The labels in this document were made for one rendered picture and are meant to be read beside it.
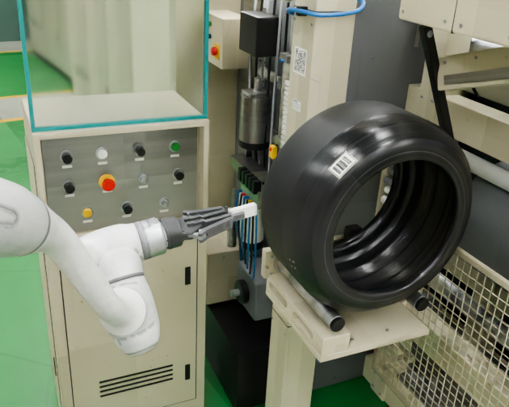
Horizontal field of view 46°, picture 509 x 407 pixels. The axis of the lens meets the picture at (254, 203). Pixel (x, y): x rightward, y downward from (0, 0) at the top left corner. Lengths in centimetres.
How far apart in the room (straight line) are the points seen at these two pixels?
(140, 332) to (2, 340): 189
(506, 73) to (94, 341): 159
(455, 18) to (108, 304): 108
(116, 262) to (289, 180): 47
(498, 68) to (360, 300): 71
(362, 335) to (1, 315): 207
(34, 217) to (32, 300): 254
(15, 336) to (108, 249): 187
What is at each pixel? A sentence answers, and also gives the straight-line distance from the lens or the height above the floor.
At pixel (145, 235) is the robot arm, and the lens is 138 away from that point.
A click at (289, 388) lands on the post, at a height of 34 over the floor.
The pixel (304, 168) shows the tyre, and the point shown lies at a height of 133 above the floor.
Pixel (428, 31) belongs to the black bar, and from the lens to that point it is 185.
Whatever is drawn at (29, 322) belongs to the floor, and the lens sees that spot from 327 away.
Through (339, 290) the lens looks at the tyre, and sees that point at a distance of 159.
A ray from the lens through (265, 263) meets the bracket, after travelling 189.
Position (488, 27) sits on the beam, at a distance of 157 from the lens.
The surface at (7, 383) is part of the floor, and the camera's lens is 293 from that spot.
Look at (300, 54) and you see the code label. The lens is 179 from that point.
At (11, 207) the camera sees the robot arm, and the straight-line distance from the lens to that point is 85.
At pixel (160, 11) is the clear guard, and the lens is 191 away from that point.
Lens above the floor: 187
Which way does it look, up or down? 25 degrees down
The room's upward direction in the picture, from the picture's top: 3 degrees clockwise
